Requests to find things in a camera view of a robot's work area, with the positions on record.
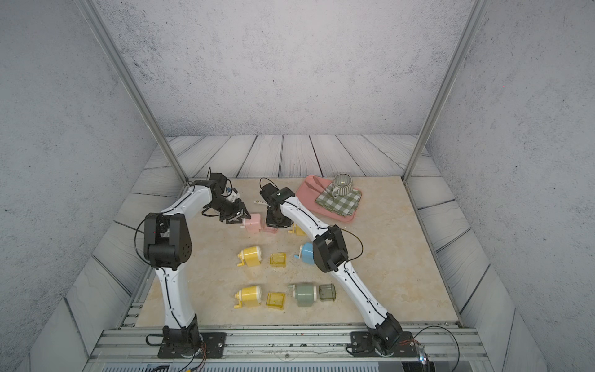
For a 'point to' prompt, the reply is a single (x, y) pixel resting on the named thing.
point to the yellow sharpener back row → (297, 230)
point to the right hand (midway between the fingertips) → (274, 225)
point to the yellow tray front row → (276, 300)
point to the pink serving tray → (316, 193)
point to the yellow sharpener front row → (247, 297)
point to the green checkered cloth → (341, 204)
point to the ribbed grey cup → (342, 185)
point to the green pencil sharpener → (305, 294)
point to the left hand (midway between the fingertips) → (250, 217)
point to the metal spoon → (261, 202)
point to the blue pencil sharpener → (306, 253)
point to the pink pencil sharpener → (253, 225)
